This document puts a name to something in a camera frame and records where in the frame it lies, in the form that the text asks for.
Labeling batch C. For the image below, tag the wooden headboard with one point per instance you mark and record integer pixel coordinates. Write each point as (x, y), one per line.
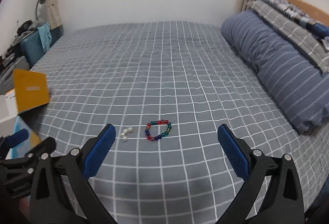
(311, 10)

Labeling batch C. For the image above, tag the black items on suitcase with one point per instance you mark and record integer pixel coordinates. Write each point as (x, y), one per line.
(29, 26)

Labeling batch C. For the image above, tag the blue yellow cardboard box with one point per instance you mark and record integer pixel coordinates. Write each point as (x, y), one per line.
(29, 92)

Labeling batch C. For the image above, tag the teal suitcase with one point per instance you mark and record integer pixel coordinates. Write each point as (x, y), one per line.
(31, 45)

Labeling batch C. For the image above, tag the person's left hand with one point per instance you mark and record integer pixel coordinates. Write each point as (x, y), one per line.
(24, 207)

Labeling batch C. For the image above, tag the teal cloth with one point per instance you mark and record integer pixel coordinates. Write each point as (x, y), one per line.
(45, 36)

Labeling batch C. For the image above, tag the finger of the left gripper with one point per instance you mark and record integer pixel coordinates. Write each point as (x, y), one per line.
(48, 146)
(11, 141)

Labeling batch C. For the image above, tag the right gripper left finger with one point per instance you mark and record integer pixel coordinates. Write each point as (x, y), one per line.
(49, 201)

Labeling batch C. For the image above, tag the grey checked folded quilt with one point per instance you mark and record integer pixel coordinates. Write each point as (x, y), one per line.
(302, 39)

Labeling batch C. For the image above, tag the grey checked bed sheet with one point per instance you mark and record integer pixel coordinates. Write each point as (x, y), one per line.
(174, 83)

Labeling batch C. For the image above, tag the blue striped pillow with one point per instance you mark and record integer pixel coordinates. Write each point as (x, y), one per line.
(299, 89)

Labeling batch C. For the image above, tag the white pearl cluster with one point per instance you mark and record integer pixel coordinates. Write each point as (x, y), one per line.
(125, 132)

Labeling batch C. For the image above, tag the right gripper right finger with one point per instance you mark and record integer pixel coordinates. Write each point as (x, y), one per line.
(283, 200)

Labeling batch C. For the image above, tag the grey suitcase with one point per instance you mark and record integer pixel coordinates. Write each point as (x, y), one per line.
(7, 76)

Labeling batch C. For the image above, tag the patterned blue white blanket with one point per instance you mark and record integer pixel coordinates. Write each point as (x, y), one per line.
(317, 28)

